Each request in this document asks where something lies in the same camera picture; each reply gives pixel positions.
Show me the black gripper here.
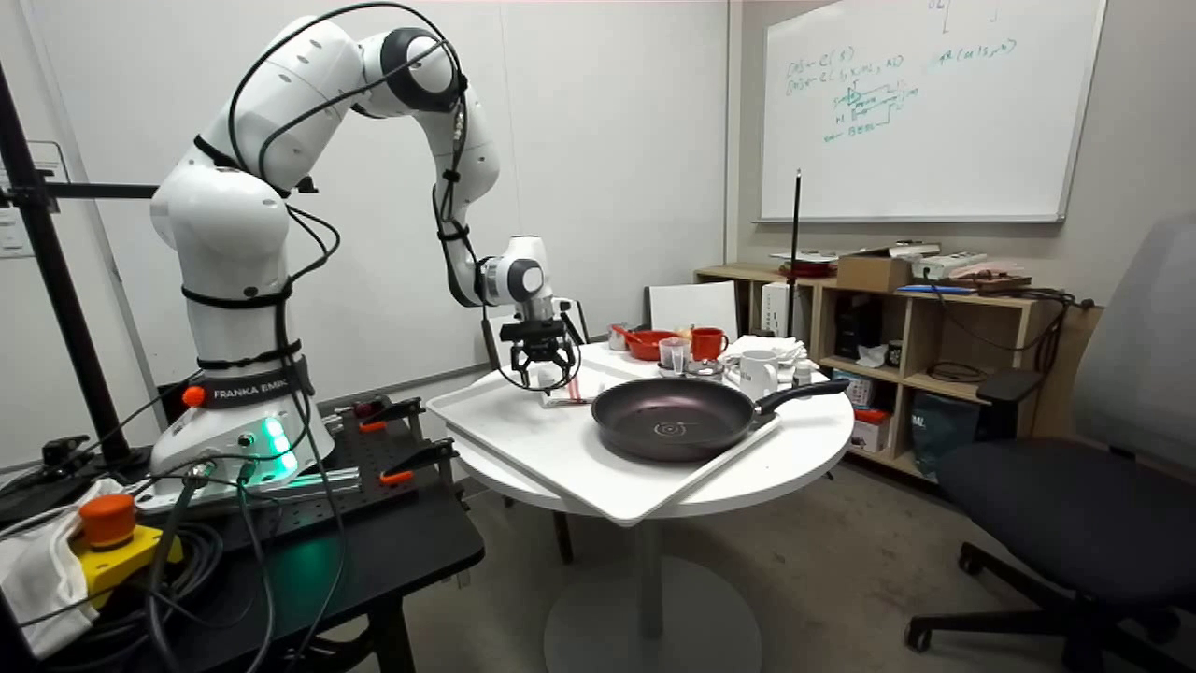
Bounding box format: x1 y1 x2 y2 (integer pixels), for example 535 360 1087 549
497 314 587 396

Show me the red cup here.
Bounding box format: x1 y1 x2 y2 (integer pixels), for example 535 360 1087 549
689 324 734 367

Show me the crumpled white napkin cloth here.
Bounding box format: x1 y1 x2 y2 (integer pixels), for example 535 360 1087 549
721 331 822 405

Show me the black vertical frame stand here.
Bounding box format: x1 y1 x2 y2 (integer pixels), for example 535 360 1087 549
0 66 159 466

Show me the black clamp with orange handle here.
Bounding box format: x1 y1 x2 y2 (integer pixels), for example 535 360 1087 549
332 387 426 436
376 436 459 490

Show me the thin black pole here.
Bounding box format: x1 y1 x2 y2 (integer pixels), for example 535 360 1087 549
783 168 807 345

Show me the black frying pan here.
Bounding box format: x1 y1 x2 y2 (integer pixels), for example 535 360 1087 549
587 375 851 466

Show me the black perforated workbench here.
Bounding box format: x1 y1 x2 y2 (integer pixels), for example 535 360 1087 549
0 391 488 673

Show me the orange and yellow emergency stop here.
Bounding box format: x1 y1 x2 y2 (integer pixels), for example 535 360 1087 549
72 490 170 597

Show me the stack of books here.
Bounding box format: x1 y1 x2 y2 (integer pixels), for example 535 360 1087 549
884 240 1039 299

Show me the wall whiteboard with writing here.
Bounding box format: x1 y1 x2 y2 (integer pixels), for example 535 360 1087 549
760 0 1114 229

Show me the white foam board panel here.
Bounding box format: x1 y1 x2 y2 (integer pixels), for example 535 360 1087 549
643 276 740 339

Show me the white rag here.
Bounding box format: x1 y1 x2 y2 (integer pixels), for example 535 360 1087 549
0 476 128 663

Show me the wooden shelf unit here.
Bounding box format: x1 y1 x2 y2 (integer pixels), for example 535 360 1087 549
690 259 1097 483

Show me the round white table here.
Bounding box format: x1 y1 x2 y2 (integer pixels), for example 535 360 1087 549
448 339 859 673

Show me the large white tray board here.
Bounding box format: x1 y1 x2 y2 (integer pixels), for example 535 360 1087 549
422 339 783 532

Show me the grey office chair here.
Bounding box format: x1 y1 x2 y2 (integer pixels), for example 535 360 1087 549
905 209 1196 673

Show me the red bowl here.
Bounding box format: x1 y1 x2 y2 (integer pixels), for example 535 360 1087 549
611 324 684 367

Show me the grey robot mounting plate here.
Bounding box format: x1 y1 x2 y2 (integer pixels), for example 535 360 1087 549
131 460 366 523

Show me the small cardboard box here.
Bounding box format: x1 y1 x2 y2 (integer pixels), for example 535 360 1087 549
834 249 912 296

